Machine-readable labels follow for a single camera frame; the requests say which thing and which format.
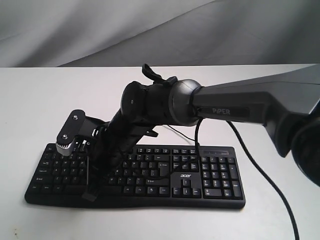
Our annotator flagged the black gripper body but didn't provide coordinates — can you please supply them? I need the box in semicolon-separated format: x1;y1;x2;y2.
89;114;156;175

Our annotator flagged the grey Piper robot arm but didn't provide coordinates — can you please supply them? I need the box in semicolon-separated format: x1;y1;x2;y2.
83;64;320;202

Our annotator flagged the black Acer keyboard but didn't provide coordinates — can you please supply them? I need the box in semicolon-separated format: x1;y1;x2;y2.
24;143;246;209

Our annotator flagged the grey backdrop cloth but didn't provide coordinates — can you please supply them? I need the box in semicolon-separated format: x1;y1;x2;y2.
0;0;320;68

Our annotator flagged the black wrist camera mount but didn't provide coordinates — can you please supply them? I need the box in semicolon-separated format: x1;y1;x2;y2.
55;109;106;156

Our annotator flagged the black keyboard USB cable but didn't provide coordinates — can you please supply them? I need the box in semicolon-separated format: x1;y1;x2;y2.
162;124;201;147

